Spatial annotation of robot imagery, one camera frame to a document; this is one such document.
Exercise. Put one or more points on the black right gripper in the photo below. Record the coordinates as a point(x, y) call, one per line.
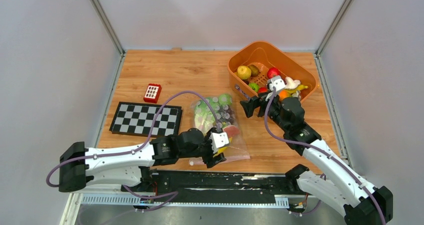
point(254, 102)

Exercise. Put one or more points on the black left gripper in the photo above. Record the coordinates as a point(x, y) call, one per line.
point(210, 161)

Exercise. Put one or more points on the green toy lettuce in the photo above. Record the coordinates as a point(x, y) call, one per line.
point(204, 118)

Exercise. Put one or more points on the yellow toy bell pepper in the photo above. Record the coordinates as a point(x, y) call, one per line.
point(220, 151)

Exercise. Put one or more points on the clear zip top bag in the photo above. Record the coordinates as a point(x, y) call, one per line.
point(237, 149)

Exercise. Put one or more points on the toy watermelon slice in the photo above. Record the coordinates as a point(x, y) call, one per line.
point(231, 131)

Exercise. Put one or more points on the dark toy grapes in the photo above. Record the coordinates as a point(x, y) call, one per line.
point(225, 115)

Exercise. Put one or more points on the orange plastic basket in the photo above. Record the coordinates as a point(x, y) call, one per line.
point(266, 56)

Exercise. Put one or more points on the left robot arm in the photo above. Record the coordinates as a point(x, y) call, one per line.
point(129, 166)

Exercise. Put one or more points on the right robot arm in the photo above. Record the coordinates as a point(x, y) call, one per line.
point(358, 201)

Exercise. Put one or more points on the toy mango green orange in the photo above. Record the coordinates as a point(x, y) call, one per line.
point(284, 94)

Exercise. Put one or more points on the white toy garlic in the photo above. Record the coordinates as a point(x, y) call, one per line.
point(291, 84)

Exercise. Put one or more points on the red toy apple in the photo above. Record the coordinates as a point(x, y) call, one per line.
point(272, 72)

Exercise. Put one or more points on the brown toy potato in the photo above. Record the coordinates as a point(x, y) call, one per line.
point(254, 70)

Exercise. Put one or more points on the black white checkerboard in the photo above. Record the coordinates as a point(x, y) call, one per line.
point(136, 119)

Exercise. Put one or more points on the red toy window block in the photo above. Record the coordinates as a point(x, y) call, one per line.
point(152, 93)

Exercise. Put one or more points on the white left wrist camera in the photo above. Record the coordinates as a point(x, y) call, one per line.
point(219, 140)

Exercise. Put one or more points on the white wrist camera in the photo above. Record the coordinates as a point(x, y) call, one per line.
point(219, 140)
point(276, 85)

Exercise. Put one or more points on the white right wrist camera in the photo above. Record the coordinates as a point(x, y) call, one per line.
point(276, 85)

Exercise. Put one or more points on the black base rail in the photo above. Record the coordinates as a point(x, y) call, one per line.
point(210, 187)

